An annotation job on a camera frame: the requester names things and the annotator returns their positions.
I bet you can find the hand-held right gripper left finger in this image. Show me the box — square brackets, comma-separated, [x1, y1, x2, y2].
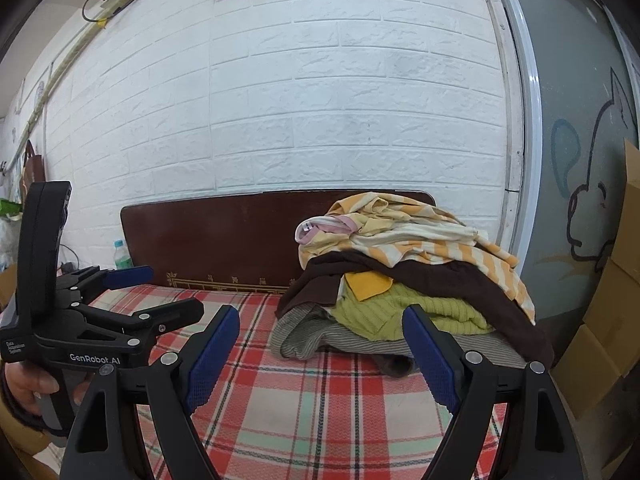
[60, 304, 242, 480]

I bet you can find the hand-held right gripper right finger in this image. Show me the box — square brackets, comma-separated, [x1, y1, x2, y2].
[401, 304, 586, 480]

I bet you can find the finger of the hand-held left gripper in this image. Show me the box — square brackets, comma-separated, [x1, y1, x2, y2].
[55, 265, 154, 306]
[75, 297, 205, 352]

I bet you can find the orange white striped garment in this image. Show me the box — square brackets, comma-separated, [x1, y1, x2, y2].
[370, 237, 536, 323]

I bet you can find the person's left hand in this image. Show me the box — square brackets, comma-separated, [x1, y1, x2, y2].
[2, 360, 61, 416]

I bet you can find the plastic water bottle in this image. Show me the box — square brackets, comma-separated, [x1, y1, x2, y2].
[112, 240, 135, 271]

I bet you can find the white plastic bag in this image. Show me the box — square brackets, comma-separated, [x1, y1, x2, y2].
[0, 217, 21, 271]

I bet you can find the green knit sweater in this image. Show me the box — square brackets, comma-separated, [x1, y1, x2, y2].
[332, 282, 496, 343]

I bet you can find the brown garment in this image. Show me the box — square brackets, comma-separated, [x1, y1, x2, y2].
[274, 250, 556, 371]

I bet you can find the grey striped garment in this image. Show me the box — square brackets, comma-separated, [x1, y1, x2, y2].
[267, 305, 531, 378]

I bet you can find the brown gift bag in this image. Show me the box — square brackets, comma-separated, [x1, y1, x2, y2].
[20, 139, 47, 196]

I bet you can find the yellow cloth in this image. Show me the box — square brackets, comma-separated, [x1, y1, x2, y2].
[346, 270, 392, 303]

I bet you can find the brown headboard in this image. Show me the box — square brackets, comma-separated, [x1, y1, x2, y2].
[120, 190, 436, 296]

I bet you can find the red plaid blanket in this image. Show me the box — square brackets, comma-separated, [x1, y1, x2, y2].
[82, 282, 506, 480]

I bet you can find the pale yellow garment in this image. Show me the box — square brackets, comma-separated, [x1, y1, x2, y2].
[297, 191, 478, 268]

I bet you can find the cardboard box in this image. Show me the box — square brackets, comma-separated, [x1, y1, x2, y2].
[550, 325, 626, 421]
[582, 255, 640, 376]
[619, 137, 640, 271]

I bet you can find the beige wrapped pipe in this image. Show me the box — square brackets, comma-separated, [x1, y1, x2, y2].
[7, 0, 141, 171]

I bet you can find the grey door with cartoon drawing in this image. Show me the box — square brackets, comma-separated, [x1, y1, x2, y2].
[492, 0, 640, 321]

